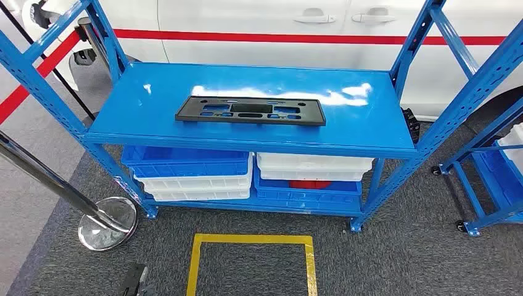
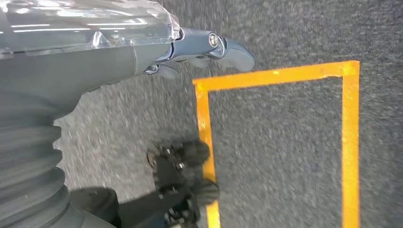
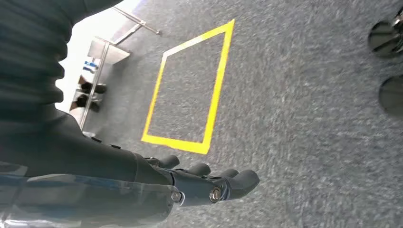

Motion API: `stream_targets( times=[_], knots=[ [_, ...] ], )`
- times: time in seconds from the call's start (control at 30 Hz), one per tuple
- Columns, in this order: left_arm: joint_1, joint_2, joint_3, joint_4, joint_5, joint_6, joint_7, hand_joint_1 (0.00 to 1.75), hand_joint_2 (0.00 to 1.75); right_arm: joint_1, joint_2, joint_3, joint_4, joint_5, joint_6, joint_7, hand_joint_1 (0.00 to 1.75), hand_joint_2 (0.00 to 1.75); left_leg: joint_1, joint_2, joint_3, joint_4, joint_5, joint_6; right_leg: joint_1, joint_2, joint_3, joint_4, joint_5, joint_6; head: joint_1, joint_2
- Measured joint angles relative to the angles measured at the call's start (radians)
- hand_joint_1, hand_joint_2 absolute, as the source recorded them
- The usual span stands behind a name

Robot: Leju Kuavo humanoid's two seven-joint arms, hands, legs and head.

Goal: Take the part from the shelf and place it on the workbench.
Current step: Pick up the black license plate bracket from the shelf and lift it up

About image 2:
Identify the black robot left foot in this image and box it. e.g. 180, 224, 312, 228
146, 140, 221, 228

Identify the yellow floor tape rectangle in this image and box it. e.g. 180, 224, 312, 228
192, 60, 361, 228

